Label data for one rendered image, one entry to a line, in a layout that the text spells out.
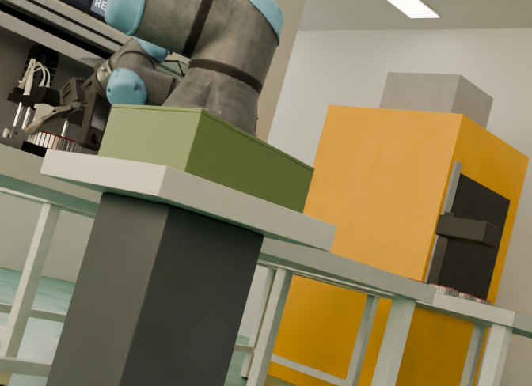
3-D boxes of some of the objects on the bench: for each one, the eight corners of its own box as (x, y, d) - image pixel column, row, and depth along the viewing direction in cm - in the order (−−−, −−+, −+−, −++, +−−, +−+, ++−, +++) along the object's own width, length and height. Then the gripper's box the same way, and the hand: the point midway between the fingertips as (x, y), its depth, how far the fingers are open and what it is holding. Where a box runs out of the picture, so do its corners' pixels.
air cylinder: (36, 157, 189) (43, 134, 189) (7, 149, 184) (14, 125, 184) (24, 156, 192) (31, 133, 193) (-5, 146, 187) (3, 123, 188)
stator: (87, 163, 178) (93, 146, 179) (43, 148, 170) (49, 130, 171) (58, 157, 186) (64, 141, 186) (16, 143, 178) (20, 126, 178)
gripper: (138, 80, 180) (81, 131, 189) (69, 49, 167) (11, 105, 176) (146, 111, 175) (86, 161, 185) (74, 81, 162) (15, 137, 172)
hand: (52, 144), depth 179 cm, fingers closed on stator, 13 cm apart
